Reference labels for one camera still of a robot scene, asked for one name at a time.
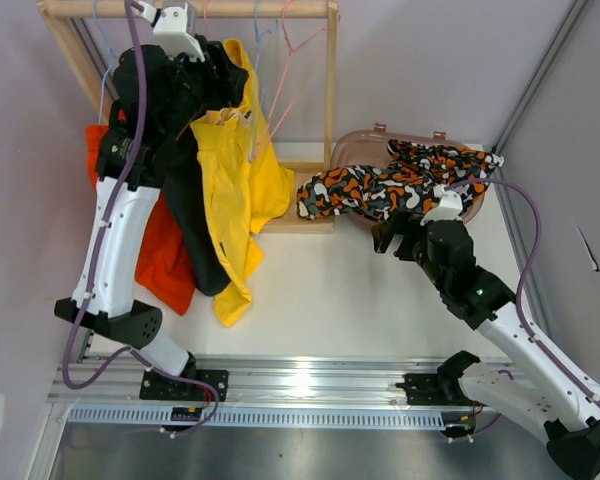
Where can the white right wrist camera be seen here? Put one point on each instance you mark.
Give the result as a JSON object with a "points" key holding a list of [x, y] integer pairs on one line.
{"points": [[448, 208]]}

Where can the blue wire hanger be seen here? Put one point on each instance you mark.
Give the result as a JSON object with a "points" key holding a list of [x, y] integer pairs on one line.
{"points": [[110, 59], [261, 36]]}

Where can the yellow shorts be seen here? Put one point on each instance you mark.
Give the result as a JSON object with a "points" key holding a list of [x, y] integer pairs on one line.
{"points": [[244, 186]]}

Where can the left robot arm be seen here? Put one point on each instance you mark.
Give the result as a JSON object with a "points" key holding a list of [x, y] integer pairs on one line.
{"points": [[149, 152]]}

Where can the camouflage orange black shorts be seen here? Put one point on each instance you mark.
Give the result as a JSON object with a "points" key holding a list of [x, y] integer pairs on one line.
{"points": [[406, 182]]}

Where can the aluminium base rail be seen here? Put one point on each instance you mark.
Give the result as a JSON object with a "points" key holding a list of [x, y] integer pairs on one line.
{"points": [[270, 381]]}

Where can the pink plastic basket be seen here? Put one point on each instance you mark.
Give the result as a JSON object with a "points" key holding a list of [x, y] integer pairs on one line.
{"points": [[369, 147]]}

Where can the white slotted cable duct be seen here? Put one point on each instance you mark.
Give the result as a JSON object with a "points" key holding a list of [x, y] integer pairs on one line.
{"points": [[393, 419]]}

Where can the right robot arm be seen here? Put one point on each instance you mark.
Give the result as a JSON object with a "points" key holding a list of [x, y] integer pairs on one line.
{"points": [[562, 406]]}

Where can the wooden clothes rack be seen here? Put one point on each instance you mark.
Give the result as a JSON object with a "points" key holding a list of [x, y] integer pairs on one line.
{"points": [[65, 21]]}

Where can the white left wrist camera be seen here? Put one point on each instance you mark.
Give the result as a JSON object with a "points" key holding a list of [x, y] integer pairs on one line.
{"points": [[173, 28]]}

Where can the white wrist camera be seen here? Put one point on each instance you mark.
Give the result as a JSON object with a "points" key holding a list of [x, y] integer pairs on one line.
{"points": [[173, 28], [448, 208]]}

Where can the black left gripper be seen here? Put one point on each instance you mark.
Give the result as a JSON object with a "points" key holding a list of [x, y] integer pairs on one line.
{"points": [[226, 81]]}

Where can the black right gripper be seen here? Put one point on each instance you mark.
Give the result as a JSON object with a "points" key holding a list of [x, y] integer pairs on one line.
{"points": [[401, 223]]}

